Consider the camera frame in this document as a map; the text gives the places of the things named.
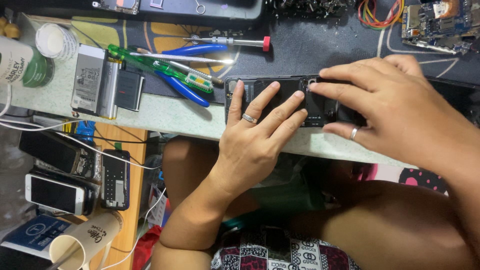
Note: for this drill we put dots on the person's right hand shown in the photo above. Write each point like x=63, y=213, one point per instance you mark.
x=405, y=112

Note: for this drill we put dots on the person's left hand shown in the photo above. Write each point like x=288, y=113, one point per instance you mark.
x=249, y=150

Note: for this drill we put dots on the black smartphone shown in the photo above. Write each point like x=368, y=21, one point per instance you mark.
x=318, y=110

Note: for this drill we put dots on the black flat cover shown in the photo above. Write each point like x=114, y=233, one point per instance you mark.
x=457, y=99

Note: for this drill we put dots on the person's left leg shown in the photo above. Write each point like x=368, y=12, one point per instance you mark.
x=183, y=168

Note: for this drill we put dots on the person's leg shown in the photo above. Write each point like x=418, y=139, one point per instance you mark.
x=393, y=225
x=183, y=168

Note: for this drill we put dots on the black cloth with pink dots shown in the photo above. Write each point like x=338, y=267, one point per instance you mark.
x=420, y=180

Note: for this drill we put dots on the blue circuit board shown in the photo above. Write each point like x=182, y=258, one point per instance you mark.
x=438, y=22

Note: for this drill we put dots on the bunch of coloured rubber bands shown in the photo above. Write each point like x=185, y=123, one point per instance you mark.
x=378, y=18

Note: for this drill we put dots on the thin brown-tipped metal tool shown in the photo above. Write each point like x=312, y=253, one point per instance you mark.
x=189, y=70

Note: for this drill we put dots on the dark patterned work mat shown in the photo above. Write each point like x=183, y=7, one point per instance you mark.
x=318, y=48

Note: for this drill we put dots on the patterned shorts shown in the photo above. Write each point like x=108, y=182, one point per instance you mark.
x=285, y=253

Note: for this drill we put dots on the precision screwdriver with red cap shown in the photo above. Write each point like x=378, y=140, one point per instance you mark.
x=232, y=41

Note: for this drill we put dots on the silver tweezers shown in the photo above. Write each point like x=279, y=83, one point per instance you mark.
x=187, y=59

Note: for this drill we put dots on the person's right leg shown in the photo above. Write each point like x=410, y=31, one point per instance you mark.
x=393, y=225

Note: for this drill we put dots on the wooden side table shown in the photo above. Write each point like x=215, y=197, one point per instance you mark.
x=135, y=187

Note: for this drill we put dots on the green transparent toothbrush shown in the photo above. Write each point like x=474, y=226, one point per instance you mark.
x=150, y=62

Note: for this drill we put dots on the small black box device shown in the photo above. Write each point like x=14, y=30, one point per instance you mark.
x=128, y=90

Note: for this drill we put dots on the blue-framed opened phone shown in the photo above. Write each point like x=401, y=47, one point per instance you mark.
x=115, y=180

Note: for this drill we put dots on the pile of black metal parts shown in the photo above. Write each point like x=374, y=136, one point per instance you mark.
x=311, y=7

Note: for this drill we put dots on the red plastic bag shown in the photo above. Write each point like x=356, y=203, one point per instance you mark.
x=146, y=249

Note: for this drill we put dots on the silver battery with yellow edge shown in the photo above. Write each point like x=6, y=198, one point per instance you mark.
x=109, y=93

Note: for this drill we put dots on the metal ejector pin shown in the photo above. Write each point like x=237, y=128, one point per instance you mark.
x=200, y=7

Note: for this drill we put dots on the blue plastic packet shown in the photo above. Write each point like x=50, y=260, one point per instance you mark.
x=85, y=131

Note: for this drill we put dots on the grey phone battery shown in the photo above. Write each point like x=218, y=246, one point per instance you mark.
x=88, y=80

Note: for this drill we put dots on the cream paper cup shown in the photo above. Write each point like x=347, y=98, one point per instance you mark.
x=88, y=238

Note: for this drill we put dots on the white smartphone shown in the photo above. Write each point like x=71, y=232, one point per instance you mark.
x=56, y=195

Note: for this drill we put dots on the white tape roll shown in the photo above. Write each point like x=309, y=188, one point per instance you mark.
x=56, y=42

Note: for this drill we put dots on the blue and white box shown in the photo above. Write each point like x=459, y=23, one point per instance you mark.
x=33, y=234

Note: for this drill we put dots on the green and white jar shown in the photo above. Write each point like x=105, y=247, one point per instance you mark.
x=20, y=63

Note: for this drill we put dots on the yellow wooden beads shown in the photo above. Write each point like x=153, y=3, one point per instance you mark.
x=9, y=29

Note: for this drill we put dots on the phone frame part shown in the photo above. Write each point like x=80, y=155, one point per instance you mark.
x=116, y=5

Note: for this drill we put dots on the black phone with exposed frame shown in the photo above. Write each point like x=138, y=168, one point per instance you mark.
x=50, y=150

